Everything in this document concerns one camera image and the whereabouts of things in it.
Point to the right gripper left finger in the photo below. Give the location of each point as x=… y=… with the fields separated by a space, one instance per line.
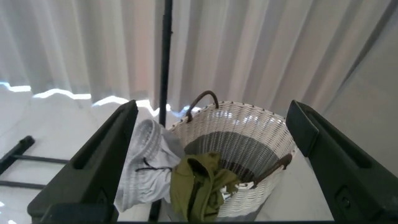
x=90 y=174

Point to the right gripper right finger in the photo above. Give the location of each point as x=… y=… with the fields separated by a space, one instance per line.
x=348 y=174

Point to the green long-sleeved shirt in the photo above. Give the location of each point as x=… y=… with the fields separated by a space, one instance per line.
x=183 y=186

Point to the white laundry basket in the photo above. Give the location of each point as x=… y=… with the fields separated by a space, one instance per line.
x=248 y=124

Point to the black clothes rack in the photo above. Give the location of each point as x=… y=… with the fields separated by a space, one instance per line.
x=164 y=62

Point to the pale grey shorts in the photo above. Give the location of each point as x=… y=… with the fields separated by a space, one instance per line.
x=146 y=174

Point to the white curtain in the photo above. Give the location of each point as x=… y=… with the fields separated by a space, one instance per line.
x=248 y=46

